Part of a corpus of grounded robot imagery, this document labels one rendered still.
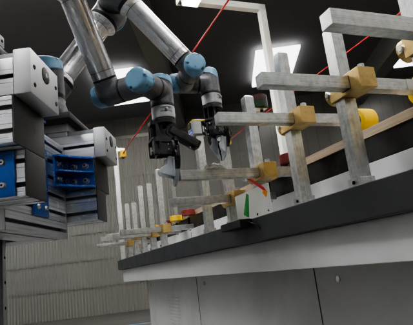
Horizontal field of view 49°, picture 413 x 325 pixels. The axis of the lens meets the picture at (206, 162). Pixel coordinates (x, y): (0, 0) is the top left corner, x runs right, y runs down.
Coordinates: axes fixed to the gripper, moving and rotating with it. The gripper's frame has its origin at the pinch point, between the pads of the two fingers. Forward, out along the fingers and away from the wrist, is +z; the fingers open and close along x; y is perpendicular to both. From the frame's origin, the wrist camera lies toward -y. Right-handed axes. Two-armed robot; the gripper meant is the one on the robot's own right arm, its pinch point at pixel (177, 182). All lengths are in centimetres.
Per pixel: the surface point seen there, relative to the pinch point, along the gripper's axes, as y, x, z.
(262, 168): -28.4, 4.5, -2.3
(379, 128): -50, 35, -6
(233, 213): -30.7, -27.1, 8.0
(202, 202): -17.0, -23.4, 3.3
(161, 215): -30, -127, -6
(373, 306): -51, 18, 44
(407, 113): -50, 46, -6
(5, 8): 58, -315, -252
